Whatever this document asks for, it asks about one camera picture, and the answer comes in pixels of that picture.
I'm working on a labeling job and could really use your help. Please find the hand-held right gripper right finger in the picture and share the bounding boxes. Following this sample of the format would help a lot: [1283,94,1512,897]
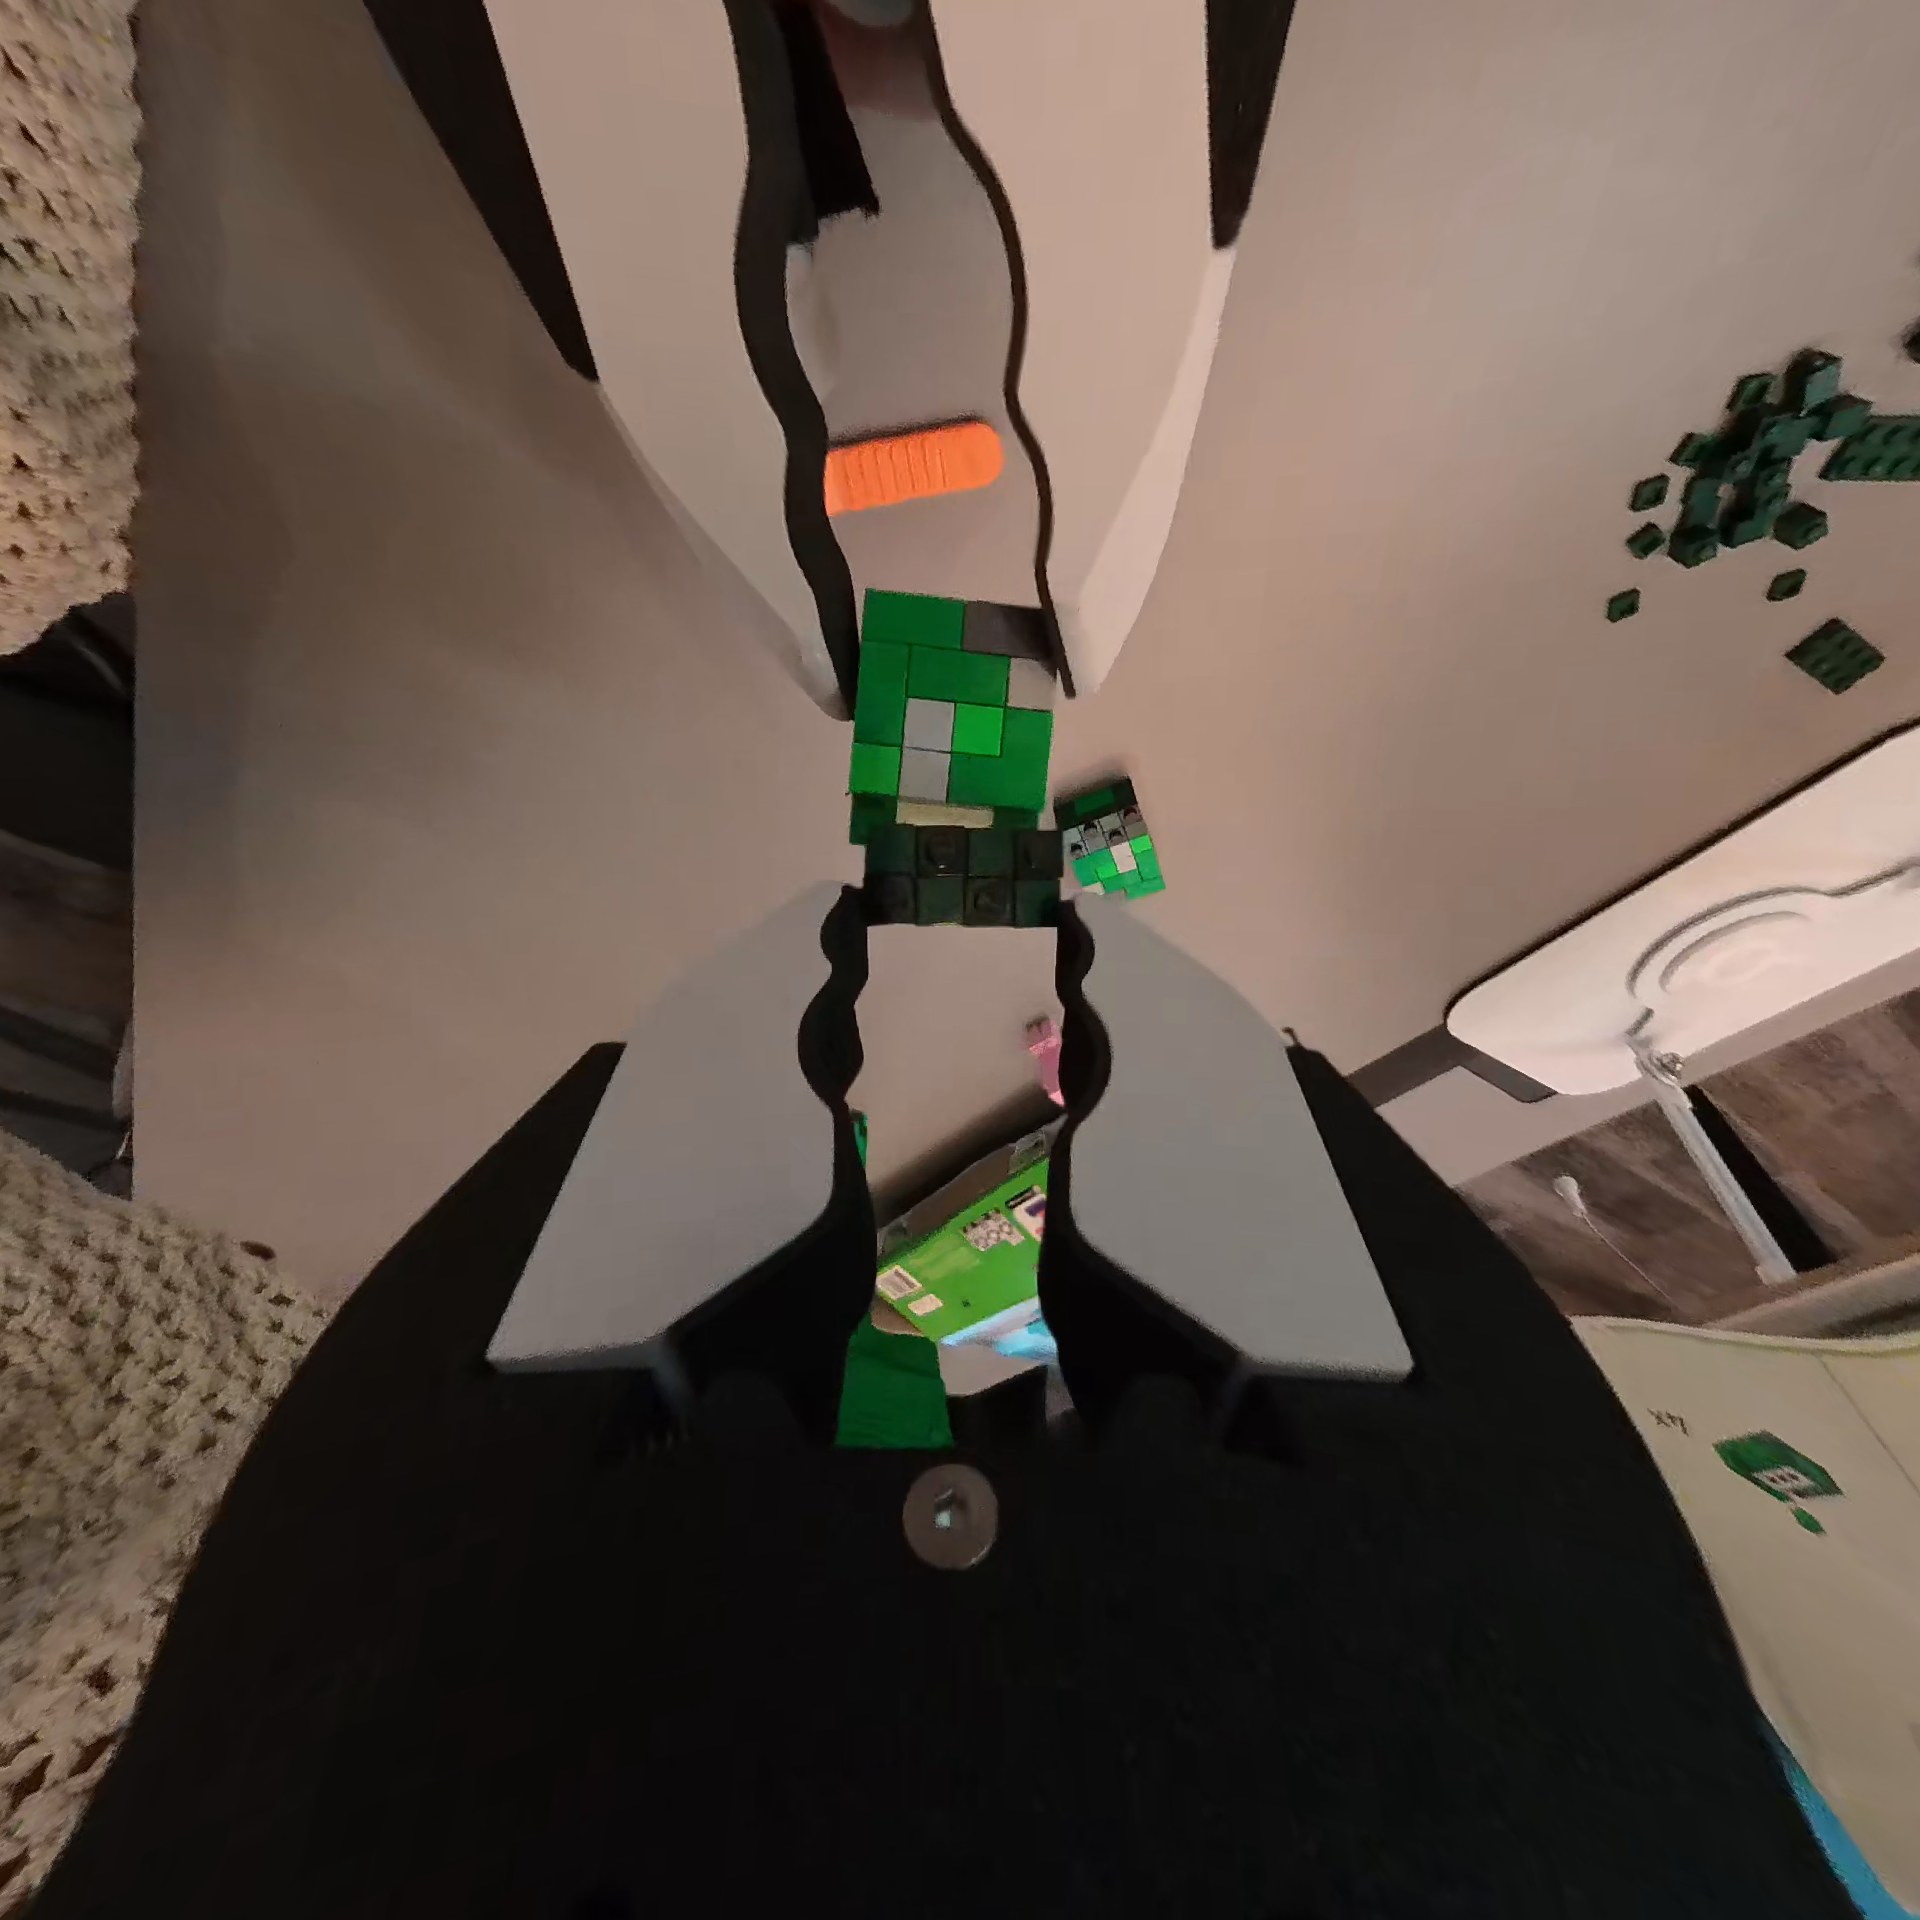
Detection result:
[1038,902,1418,1385]

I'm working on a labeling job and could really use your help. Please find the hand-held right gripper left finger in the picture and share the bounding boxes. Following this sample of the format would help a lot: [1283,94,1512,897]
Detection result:
[485,882,880,1379]

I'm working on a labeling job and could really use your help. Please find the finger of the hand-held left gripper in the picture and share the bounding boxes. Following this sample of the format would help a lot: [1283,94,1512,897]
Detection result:
[912,0,1240,699]
[480,0,864,723]

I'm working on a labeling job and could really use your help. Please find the dark green lego plate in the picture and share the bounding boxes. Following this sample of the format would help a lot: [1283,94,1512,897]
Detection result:
[1786,617,1888,698]
[861,826,1068,926]

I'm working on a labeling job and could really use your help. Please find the green and white lego assembly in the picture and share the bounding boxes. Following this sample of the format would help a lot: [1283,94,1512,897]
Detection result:
[848,591,1070,923]

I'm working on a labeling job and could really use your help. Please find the green lego set box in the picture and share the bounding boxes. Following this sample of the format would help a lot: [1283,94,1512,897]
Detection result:
[871,1124,1062,1360]

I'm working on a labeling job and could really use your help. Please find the small lego creeper head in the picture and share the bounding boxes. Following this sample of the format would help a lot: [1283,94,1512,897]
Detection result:
[1054,778,1168,903]

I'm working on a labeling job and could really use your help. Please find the lego instruction book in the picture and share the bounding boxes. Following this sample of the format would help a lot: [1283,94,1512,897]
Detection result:
[1568,1312,1920,1809]

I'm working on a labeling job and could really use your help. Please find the pile of dark green lego pieces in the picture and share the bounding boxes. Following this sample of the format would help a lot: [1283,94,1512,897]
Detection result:
[1604,352,1920,627]

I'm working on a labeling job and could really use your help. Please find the orange brick separator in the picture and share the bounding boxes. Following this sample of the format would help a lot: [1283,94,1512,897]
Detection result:
[823,423,1003,520]

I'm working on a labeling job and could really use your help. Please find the white book stand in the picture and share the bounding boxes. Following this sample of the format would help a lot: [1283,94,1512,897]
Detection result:
[1447,721,1920,1287]

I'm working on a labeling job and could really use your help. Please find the person's knit sweater torso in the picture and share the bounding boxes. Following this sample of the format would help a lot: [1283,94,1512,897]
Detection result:
[0,1131,341,1865]

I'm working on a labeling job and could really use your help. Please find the white page holder cord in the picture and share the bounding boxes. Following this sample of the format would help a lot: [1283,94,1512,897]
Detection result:
[1551,1175,1670,1310]

